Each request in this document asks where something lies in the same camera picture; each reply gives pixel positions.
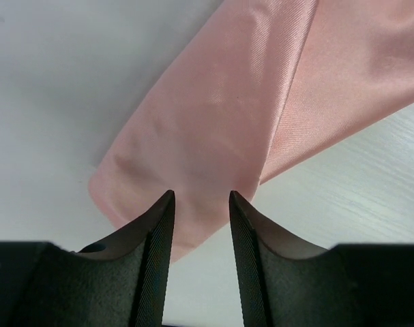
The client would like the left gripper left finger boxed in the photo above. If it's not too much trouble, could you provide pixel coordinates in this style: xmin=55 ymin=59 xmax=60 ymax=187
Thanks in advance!
xmin=0 ymin=191 xmax=175 ymax=326

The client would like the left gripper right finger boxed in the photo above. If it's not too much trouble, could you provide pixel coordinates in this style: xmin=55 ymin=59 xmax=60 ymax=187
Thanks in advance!
xmin=229 ymin=191 xmax=414 ymax=326

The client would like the pink cloth napkin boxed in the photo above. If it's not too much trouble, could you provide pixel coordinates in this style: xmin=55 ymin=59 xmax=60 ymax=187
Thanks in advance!
xmin=89 ymin=1 xmax=414 ymax=261

